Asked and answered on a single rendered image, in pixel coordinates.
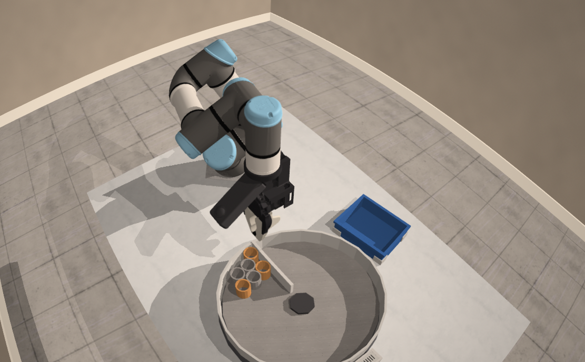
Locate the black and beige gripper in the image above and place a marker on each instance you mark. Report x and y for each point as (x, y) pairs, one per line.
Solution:
(276, 194)

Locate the bronze bushing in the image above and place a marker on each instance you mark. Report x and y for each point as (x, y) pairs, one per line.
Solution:
(243, 293)
(251, 251)
(263, 265)

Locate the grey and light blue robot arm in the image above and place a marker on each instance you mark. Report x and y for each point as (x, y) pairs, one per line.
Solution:
(242, 122)

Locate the blue crate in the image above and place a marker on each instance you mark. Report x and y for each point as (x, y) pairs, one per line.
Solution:
(371, 227)

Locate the grey metal bushing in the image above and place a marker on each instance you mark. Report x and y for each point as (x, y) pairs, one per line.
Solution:
(237, 271)
(248, 263)
(253, 274)

